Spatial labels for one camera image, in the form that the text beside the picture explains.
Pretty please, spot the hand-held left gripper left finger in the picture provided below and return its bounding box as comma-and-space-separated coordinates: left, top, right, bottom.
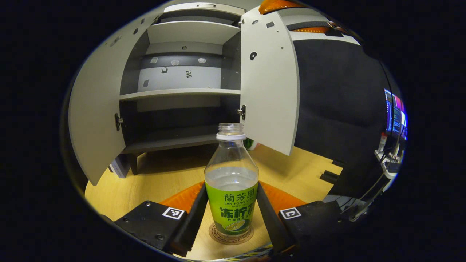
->
113, 181, 209, 257

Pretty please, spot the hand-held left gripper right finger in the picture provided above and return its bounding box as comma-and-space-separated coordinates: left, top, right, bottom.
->
256, 181, 352, 256

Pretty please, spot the round brown coaster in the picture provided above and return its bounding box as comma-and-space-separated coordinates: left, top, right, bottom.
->
208, 222, 254, 245

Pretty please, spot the clear bottle with green label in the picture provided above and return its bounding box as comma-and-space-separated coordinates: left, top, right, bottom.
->
204, 123, 260, 236

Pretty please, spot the white cabinet door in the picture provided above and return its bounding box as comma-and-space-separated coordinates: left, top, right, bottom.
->
68, 15, 162, 186
239, 7, 300, 156

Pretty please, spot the white and gray cabinet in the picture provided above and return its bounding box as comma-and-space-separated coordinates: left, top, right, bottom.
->
118, 2, 248, 176

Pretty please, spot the white cabinet drawer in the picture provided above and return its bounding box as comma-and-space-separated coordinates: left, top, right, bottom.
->
163, 2, 246, 17

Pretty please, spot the white cabinet shelf board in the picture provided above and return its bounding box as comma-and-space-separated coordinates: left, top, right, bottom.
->
119, 88, 241, 102
147, 20, 241, 45

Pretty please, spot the yellow black striped tape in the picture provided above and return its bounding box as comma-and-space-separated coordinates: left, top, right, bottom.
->
218, 245, 274, 261

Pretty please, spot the gray white box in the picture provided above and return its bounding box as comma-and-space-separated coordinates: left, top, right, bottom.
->
108, 154, 126, 179

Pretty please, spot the computer monitor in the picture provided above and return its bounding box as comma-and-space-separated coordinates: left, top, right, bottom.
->
384, 88, 408, 141

